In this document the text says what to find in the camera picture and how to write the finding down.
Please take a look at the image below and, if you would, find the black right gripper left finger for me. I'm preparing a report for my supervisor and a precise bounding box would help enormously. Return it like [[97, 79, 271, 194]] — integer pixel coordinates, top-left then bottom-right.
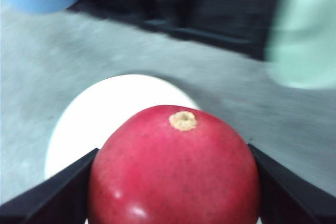
[[0, 148, 99, 224]]

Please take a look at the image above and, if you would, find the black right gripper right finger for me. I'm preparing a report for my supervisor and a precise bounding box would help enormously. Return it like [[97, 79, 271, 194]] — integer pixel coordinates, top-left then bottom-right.
[[248, 144, 336, 224]]

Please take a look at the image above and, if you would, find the black plastic dish rack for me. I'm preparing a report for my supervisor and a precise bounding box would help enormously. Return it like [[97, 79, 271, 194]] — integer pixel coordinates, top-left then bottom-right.
[[67, 0, 277, 60]]

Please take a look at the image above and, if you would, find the white plate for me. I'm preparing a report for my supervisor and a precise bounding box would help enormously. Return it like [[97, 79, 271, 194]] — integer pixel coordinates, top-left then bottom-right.
[[45, 74, 202, 178]]

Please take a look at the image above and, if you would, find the red yellow pomegranate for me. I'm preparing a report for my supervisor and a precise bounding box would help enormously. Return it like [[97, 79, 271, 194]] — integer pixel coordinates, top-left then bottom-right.
[[88, 105, 260, 224]]

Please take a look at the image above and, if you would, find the light green plate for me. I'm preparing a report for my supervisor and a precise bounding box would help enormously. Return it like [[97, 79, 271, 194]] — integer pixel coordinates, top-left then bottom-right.
[[264, 0, 336, 90]]

